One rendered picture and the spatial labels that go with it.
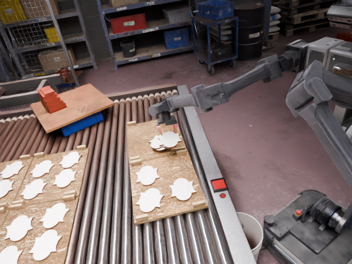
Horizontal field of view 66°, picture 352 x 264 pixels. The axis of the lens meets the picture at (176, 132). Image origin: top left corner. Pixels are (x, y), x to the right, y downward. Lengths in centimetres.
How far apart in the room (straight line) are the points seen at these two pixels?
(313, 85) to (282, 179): 205
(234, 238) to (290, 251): 85
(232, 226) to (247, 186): 143
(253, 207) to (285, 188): 37
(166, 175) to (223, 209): 36
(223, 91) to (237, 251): 64
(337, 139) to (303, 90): 15
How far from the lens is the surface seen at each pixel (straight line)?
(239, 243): 123
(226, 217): 130
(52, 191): 163
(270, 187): 269
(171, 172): 148
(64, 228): 142
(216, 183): 141
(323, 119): 80
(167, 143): 147
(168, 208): 132
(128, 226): 133
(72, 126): 203
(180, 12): 563
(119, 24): 545
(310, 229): 215
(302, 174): 287
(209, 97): 104
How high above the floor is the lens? 196
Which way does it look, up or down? 36 degrees down
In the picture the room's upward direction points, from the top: 8 degrees counter-clockwise
